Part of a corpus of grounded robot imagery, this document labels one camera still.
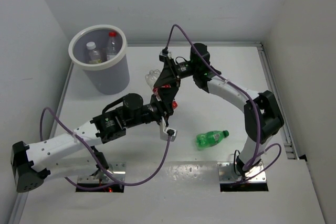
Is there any clear bottle white cap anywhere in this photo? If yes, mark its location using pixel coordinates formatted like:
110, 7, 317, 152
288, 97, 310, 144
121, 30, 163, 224
86, 41, 102, 64

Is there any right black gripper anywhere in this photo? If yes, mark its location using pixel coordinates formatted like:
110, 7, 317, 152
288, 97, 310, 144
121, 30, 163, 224
154, 57, 198, 88

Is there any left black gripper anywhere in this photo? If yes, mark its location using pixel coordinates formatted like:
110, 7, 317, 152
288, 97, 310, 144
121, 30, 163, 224
124, 86, 177, 128

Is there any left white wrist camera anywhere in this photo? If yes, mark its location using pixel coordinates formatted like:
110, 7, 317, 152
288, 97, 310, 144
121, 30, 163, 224
159, 117, 177, 142

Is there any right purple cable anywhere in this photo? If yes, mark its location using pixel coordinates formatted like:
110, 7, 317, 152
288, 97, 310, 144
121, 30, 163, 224
162, 24, 282, 183

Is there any metal base plate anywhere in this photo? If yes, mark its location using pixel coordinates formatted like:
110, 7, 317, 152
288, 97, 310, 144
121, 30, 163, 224
217, 162, 267, 184
77, 162, 126, 184

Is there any clear bottle red-white label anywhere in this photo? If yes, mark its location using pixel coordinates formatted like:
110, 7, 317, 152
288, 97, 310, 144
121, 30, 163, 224
106, 31, 119, 61

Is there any green plastic bottle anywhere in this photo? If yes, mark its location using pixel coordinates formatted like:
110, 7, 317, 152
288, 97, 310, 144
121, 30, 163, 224
196, 130, 229, 150

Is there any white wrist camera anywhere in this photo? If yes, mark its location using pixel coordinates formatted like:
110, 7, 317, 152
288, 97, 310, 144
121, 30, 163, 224
159, 117, 177, 142
159, 47, 173, 64

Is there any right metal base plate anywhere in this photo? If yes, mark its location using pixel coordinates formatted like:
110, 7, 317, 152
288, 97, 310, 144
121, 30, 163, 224
217, 162, 267, 184

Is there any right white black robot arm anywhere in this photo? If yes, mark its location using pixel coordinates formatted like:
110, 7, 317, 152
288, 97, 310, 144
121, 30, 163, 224
145, 43, 284, 176

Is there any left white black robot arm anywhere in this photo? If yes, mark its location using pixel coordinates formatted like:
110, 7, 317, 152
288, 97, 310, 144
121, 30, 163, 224
10, 85, 179, 193

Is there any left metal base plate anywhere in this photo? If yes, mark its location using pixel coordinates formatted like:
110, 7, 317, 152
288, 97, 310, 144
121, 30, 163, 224
77, 162, 126, 184

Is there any small clear red-label bottle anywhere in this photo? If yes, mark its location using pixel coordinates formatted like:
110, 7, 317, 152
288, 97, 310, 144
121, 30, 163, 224
145, 69, 179, 110

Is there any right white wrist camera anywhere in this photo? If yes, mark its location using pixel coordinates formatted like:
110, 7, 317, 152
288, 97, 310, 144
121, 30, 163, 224
159, 47, 173, 64

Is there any grey bin white rim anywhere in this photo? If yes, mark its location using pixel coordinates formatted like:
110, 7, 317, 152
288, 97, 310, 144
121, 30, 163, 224
68, 25, 130, 95

